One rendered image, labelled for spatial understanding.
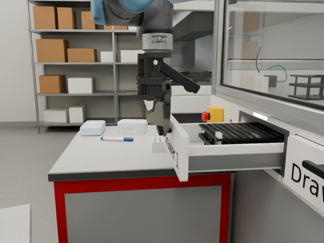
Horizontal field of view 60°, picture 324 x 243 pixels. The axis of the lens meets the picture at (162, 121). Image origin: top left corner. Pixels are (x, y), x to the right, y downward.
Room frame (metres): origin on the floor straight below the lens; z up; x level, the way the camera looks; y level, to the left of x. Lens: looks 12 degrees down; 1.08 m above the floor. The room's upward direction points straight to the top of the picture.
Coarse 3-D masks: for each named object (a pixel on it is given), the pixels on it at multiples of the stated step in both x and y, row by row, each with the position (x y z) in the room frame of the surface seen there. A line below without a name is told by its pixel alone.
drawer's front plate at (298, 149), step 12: (288, 144) 0.58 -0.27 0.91; (300, 144) 0.54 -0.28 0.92; (312, 144) 0.51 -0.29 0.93; (288, 156) 0.57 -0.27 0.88; (300, 156) 0.53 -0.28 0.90; (312, 156) 0.50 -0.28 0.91; (288, 168) 0.57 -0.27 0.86; (300, 168) 0.53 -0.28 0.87; (288, 180) 0.57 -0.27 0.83; (300, 180) 0.53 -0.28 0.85; (300, 192) 0.52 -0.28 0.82; (312, 204) 0.48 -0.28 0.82
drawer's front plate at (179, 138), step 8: (176, 128) 0.64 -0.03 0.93; (168, 136) 0.77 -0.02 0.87; (176, 136) 0.64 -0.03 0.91; (184, 136) 0.58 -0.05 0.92; (176, 144) 0.64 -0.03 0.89; (184, 144) 0.58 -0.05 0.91; (168, 152) 0.77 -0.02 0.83; (184, 152) 0.58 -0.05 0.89; (176, 160) 0.63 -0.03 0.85; (184, 160) 0.58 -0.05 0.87; (176, 168) 0.63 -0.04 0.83; (184, 168) 0.58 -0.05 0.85; (184, 176) 0.58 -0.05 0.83
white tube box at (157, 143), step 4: (152, 136) 1.06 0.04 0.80; (156, 136) 1.06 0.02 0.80; (160, 136) 1.06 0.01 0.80; (152, 140) 1.01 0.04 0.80; (156, 140) 1.01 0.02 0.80; (160, 140) 1.02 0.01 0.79; (152, 144) 0.98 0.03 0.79; (156, 144) 0.98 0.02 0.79; (160, 144) 0.98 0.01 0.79; (152, 148) 0.98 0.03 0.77; (156, 148) 0.98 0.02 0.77; (160, 148) 0.98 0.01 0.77; (164, 148) 0.98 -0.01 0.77
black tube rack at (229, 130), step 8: (216, 128) 0.76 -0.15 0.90; (224, 128) 0.76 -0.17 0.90; (232, 128) 0.76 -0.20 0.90; (240, 128) 0.77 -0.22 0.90; (248, 128) 0.77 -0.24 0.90; (256, 128) 0.77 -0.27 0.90; (264, 128) 0.76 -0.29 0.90; (200, 136) 0.80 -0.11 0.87; (208, 136) 0.78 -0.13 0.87; (224, 136) 0.68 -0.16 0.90; (232, 136) 0.68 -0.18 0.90; (240, 136) 0.68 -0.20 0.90; (248, 136) 0.67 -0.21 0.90; (256, 136) 0.67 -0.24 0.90; (264, 136) 0.68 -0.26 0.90; (272, 136) 0.68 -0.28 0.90; (280, 136) 0.67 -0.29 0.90; (208, 144) 0.72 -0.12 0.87; (224, 144) 0.70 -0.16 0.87
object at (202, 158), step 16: (192, 128) 0.85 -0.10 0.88; (192, 144) 0.82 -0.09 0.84; (240, 144) 0.63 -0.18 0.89; (256, 144) 0.63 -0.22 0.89; (272, 144) 0.63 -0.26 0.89; (192, 160) 0.60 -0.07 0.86; (208, 160) 0.61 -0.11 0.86; (224, 160) 0.61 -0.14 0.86; (240, 160) 0.62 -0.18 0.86; (256, 160) 0.62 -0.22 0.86; (272, 160) 0.63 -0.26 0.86
